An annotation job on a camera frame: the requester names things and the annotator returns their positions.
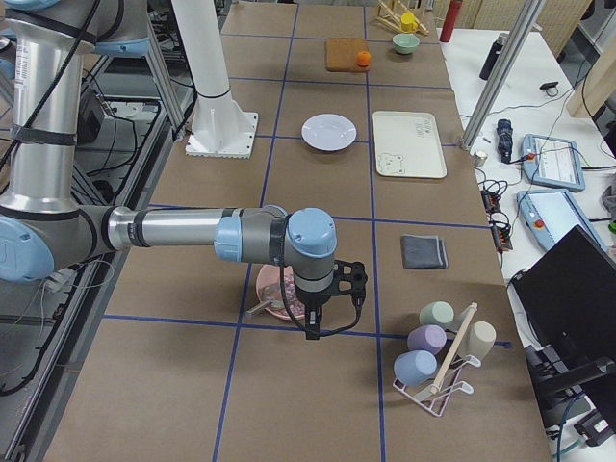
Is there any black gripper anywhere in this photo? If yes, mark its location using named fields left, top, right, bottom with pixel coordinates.
left=295, top=288, right=331, bottom=340

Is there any white round plate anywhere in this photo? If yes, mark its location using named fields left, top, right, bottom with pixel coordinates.
left=301, top=114, right=357, bottom=152

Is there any orange fruit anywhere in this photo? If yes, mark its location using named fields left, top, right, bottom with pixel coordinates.
left=356, top=50, right=372, bottom=68

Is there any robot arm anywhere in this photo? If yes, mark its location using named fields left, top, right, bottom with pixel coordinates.
left=1, top=1, right=342, bottom=340

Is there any cream bear tray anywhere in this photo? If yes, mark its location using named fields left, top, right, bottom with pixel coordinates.
left=372, top=111, right=447, bottom=179

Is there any metal scoop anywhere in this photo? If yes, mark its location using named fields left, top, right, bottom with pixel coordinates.
left=244, top=298, right=280, bottom=319

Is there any pink bowl with ice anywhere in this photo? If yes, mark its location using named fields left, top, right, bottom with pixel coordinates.
left=256, top=265, right=304, bottom=321

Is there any blue pastel cup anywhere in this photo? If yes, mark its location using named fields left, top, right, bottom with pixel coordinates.
left=394, top=350, right=437, bottom=386

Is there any purple pastel cup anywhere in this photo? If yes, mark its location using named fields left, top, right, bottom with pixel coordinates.
left=406, top=324, right=447, bottom=355

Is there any green pastel cup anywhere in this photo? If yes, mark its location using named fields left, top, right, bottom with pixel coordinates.
left=419, top=300, right=455, bottom=329

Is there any grey folded cloth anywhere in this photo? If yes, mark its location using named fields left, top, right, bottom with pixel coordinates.
left=400, top=235, right=449, bottom=270

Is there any white cup rack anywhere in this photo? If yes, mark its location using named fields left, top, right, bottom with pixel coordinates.
left=393, top=302, right=481, bottom=417

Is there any beige pastel cup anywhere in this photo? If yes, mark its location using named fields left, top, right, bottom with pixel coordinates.
left=459, top=321, right=496, bottom=361

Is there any black monitor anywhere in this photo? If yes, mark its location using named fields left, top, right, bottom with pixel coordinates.
left=513, top=225, right=615, bottom=363

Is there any near teach pendant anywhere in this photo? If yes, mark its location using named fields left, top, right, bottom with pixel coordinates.
left=517, top=189, right=607, bottom=250

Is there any teach pendant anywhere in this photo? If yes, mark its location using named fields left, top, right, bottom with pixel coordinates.
left=522, top=134, right=585, bottom=193
left=517, top=189, right=607, bottom=250

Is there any wooden cutting board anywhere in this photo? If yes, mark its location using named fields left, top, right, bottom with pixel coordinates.
left=324, top=38, right=371, bottom=73

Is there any folded dark umbrella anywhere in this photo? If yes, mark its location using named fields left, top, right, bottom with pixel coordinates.
left=497, top=118, right=513, bottom=164

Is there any far teach pendant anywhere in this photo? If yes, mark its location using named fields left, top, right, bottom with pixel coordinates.
left=522, top=134, right=585, bottom=193

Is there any green ceramic bowl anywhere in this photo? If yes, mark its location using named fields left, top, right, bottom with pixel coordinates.
left=392, top=33, right=421, bottom=55

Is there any yellow cup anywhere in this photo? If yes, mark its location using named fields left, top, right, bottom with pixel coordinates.
left=399, top=12, right=419, bottom=33

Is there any black bottle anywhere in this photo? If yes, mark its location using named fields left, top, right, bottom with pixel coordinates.
left=479, top=33, right=508, bottom=81

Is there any red bottle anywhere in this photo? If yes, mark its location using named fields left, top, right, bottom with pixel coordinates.
left=439, top=0, right=463, bottom=43

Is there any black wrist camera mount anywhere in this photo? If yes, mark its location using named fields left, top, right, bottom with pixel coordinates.
left=330, top=260, right=368, bottom=307

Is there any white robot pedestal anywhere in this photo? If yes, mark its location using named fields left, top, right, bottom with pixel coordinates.
left=172, top=1, right=259, bottom=159

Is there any aluminium frame post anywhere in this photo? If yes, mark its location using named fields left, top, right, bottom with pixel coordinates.
left=459, top=0, right=546, bottom=151

